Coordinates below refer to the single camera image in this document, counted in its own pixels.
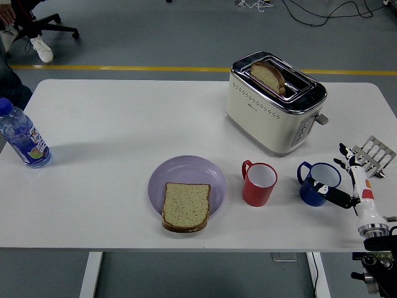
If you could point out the person's left hand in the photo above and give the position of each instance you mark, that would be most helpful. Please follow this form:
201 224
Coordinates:
7 15

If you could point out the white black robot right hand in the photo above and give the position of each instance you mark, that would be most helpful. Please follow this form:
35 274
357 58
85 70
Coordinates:
364 192

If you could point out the blue enamel cup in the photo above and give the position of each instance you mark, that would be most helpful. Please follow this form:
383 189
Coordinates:
324 175

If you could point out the red enamel cup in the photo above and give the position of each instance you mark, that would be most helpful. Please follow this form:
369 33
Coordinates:
256 195

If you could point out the round-topped bread slice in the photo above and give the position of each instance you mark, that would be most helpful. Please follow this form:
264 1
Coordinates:
266 76

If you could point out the flat square bread slice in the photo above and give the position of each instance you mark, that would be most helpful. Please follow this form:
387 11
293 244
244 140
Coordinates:
186 205

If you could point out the silver metal toast rack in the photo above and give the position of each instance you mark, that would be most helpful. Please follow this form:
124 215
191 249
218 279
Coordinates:
376 152

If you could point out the black office chair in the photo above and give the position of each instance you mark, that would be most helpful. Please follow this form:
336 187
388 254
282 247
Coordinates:
52 26

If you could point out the black table control panel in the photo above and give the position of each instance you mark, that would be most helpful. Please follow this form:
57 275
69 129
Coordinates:
356 257

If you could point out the standing person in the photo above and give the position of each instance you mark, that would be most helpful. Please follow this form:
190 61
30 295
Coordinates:
12 83

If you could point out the white table leg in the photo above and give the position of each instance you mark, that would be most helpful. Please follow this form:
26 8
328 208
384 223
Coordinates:
91 276
324 279

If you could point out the cream chrome toaster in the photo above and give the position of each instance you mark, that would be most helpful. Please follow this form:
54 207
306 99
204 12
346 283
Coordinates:
257 124

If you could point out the yellow floor tape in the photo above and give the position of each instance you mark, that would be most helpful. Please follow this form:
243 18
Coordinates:
124 67

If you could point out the blue-capped plastic drink bottle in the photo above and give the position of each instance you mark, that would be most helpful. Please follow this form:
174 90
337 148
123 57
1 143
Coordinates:
28 142

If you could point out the purple round plate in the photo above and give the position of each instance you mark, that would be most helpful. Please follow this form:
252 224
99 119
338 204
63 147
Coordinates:
186 169

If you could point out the clear bracket under table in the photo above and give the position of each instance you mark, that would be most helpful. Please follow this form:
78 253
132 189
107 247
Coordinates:
283 257

